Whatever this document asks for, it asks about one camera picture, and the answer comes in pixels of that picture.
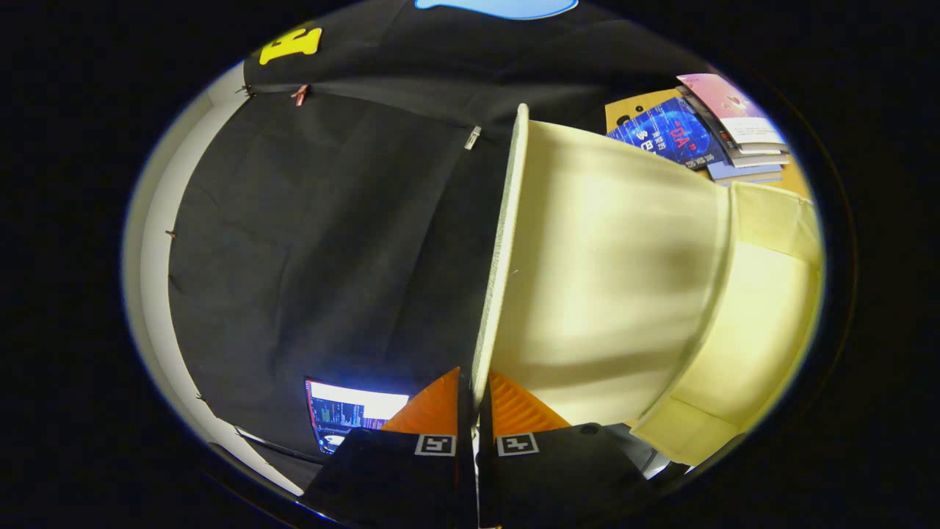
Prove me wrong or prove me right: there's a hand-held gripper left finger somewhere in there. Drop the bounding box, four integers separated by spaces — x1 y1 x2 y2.
303 367 478 529

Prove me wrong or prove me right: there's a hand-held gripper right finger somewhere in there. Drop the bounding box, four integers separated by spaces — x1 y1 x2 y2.
477 371 654 529

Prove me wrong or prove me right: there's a beige fabric storage box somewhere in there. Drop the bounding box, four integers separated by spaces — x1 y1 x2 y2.
470 103 825 467

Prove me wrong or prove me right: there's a lit computer monitor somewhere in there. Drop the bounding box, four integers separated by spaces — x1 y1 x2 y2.
305 378 411 455

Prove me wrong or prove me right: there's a black backdrop cloth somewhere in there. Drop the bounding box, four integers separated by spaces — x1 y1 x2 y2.
167 0 706 478

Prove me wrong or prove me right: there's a dark blue book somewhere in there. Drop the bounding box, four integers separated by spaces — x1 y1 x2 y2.
607 97 726 171

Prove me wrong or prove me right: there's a dark grey book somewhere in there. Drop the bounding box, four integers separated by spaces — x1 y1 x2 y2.
676 87 792 168

